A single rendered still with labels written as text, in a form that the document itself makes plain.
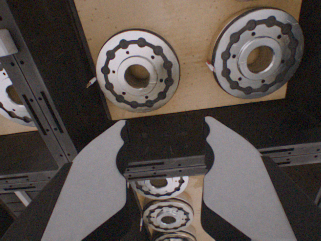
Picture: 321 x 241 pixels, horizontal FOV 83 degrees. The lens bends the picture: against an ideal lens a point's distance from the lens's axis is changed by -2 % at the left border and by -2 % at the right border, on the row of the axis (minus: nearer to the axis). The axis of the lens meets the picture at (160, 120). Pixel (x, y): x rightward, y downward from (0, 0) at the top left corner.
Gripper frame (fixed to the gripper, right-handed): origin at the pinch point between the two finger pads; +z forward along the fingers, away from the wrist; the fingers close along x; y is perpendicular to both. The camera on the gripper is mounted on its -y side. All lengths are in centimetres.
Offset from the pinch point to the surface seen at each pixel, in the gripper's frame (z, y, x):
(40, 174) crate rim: 4.5, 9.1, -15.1
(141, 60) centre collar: 10.8, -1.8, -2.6
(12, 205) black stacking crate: 14.7, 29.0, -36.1
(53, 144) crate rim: 4.5, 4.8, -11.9
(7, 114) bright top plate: 11.2, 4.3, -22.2
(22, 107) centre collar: 10.7, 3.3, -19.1
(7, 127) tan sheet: 14.4, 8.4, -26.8
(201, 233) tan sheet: 14.6, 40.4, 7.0
